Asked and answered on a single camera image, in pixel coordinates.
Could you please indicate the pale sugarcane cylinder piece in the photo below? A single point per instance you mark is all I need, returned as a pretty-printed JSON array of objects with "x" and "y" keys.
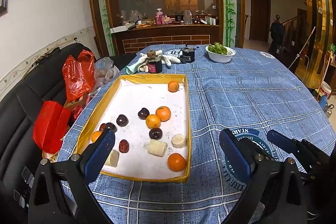
[{"x": 157, "y": 148}]

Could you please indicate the orange tangerine edge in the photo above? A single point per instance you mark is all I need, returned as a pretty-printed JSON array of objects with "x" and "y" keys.
[{"x": 173, "y": 86}]

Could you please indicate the pink bottle on counter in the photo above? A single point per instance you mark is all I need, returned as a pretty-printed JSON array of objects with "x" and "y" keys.
[{"x": 159, "y": 19}]

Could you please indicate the dark plum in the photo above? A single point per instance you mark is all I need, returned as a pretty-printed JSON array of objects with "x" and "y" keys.
[
  {"x": 143, "y": 113},
  {"x": 155, "y": 133}
]

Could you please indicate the clear plastic bag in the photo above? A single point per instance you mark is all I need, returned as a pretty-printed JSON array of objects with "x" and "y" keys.
[{"x": 104, "y": 71}]

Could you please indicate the red jujube date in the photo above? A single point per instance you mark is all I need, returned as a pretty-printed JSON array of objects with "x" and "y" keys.
[
  {"x": 123, "y": 146},
  {"x": 102, "y": 127}
]

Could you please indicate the dark plum low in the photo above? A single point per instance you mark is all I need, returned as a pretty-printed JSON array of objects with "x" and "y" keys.
[{"x": 122, "y": 120}]

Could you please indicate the red plastic bag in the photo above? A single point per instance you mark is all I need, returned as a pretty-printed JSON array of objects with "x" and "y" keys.
[{"x": 79, "y": 75}]

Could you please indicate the small white sugarcane piece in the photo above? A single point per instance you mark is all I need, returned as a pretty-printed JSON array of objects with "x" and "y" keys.
[{"x": 179, "y": 141}]

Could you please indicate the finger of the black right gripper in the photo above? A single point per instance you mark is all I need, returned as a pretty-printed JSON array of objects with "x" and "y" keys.
[{"x": 314, "y": 161}]

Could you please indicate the white bowl with greens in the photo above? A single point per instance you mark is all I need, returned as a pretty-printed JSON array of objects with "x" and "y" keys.
[{"x": 220, "y": 53}]

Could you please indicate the wooden counter with bricks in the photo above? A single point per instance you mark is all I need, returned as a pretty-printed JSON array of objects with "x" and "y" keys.
[{"x": 137, "y": 39}]

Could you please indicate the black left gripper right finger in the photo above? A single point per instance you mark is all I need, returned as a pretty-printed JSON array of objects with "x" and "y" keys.
[{"x": 277, "y": 185}]

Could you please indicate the small orange kumquat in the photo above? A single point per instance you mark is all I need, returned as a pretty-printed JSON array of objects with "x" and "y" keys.
[{"x": 153, "y": 121}]

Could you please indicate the large orange tangerine front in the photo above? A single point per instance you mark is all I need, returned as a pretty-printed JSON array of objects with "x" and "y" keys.
[{"x": 176, "y": 162}]

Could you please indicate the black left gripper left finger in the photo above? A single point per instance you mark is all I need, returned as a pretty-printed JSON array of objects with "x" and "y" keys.
[{"x": 61, "y": 193}]

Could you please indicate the black small box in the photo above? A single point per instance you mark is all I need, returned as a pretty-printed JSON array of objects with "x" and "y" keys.
[{"x": 188, "y": 54}]

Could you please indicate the small dark grape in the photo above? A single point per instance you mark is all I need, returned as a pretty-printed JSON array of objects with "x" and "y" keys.
[{"x": 111, "y": 127}]

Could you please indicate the orange tangerine near left corner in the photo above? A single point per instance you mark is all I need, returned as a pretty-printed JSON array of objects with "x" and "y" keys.
[{"x": 95, "y": 135}]

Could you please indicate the framed wall picture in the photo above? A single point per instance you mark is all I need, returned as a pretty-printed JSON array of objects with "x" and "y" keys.
[{"x": 3, "y": 7}]

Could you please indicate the dark jar with pink label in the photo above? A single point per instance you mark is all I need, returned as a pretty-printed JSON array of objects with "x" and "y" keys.
[{"x": 154, "y": 62}]

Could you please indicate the small orange tangerine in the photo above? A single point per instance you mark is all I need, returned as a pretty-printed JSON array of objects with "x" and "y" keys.
[{"x": 164, "y": 113}]

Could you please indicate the yellow rimmed white tray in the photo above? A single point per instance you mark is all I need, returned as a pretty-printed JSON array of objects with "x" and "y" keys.
[{"x": 127, "y": 95}]

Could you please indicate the white cotton gloves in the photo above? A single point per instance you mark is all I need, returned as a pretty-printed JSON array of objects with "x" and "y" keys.
[{"x": 166, "y": 60}]

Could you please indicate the black leather sofa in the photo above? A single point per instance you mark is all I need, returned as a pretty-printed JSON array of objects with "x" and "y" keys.
[{"x": 18, "y": 111}]

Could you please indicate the person in background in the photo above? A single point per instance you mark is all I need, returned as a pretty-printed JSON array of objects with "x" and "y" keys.
[{"x": 277, "y": 34}]

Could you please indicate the teal cup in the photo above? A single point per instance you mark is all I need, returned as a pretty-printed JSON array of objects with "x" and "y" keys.
[{"x": 132, "y": 69}]

